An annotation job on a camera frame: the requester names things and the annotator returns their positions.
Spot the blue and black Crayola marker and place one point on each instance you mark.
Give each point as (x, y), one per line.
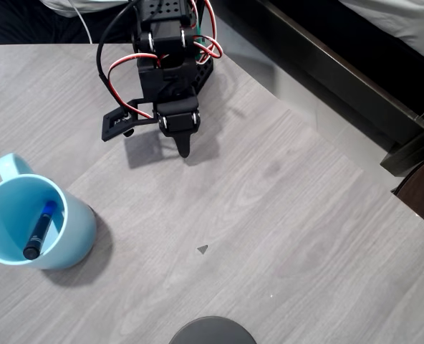
(40, 229)

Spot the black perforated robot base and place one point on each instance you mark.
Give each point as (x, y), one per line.
(205, 75)

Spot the light blue mug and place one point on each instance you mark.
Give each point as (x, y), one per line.
(76, 229)

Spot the grey triangular sticker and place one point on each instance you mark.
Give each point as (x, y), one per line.
(202, 249)

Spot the grey fabric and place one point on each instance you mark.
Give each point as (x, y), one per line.
(83, 5)

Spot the black round object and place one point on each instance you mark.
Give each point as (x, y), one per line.
(212, 331)

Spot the dark brown wooden furniture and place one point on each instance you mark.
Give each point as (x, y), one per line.
(423, 193)

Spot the white bed sheet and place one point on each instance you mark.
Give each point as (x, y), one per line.
(405, 21)

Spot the black gripper camera mount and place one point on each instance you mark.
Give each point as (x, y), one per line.
(113, 123)

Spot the black bed frame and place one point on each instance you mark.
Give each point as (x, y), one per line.
(341, 71)

